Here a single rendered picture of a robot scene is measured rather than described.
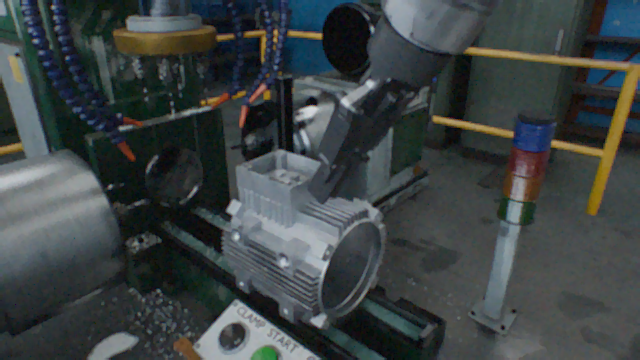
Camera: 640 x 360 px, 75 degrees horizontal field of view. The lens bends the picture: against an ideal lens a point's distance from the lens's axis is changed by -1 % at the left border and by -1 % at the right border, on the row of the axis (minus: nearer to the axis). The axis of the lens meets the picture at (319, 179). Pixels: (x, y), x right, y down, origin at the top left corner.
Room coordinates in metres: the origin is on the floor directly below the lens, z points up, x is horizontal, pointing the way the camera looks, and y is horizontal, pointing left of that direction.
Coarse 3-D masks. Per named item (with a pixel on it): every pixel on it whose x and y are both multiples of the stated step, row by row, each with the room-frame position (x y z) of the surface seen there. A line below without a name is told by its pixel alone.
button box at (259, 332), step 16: (240, 304) 0.37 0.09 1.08; (224, 320) 0.36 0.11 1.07; (240, 320) 0.36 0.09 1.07; (256, 320) 0.35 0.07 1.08; (208, 336) 0.35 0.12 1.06; (256, 336) 0.33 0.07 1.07; (272, 336) 0.33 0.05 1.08; (288, 336) 0.33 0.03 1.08; (208, 352) 0.33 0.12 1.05; (224, 352) 0.32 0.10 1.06; (240, 352) 0.32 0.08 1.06; (288, 352) 0.31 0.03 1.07; (304, 352) 0.31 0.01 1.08
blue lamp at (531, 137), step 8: (520, 120) 0.68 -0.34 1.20; (520, 128) 0.65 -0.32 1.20; (528, 128) 0.64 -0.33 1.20; (536, 128) 0.63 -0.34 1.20; (544, 128) 0.63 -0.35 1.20; (552, 128) 0.63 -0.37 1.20; (512, 136) 0.67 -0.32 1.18; (520, 136) 0.65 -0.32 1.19; (528, 136) 0.64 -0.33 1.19; (536, 136) 0.63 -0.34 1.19; (544, 136) 0.63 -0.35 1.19; (552, 136) 0.64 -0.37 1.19; (520, 144) 0.64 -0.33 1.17; (528, 144) 0.63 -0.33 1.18; (536, 144) 0.63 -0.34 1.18; (544, 144) 0.63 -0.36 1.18
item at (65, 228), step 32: (32, 160) 0.59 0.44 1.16; (64, 160) 0.60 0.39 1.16; (0, 192) 0.51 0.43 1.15; (32, 192) 0.52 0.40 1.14; (64, 192) 0.54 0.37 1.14; (96, 192) 0.56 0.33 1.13; (0, 224) 0.47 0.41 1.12; (32, 224) 0.49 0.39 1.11; (64, 224) 0.51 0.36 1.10; (96, 224) 0.53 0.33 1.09; (0, 256) 0.45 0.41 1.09; (32, 256) 0.47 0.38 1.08; (64, 256) 0.49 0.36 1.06; (96, 256) 0.52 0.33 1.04; (0, 288) 0.43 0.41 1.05; (32, 288) 0.45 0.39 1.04; (64, 288) 0.48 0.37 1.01; (96, 288) 0.52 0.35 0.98; (0, 320) 0.44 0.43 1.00; (32, 320) 0.46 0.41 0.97
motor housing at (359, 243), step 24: (312, 216) 0.54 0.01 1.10; (336, 216) 0.52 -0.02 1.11; (360, 216) 0.54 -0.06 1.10; (264, 240) 0.53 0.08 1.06; (288, 240) 0.53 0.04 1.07; (312, 240) 0.51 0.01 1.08; (336, 240) 0.50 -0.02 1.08; (360, 240) 0.61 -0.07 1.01; (240, 264) 0.56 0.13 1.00; (264, 264) 0.52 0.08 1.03; (312, 264) 0.48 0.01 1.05; (336, 264) 0.61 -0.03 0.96; (360, 264) 0.59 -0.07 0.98; (264, 288) 0.53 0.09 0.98; (288, 288) 0.49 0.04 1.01; (312, 288) 0.46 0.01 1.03; (336, 288) 0.57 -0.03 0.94; (360, 288) 0.56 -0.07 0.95; (312, 312) 0.46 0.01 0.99; (336, 312) 0.51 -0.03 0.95
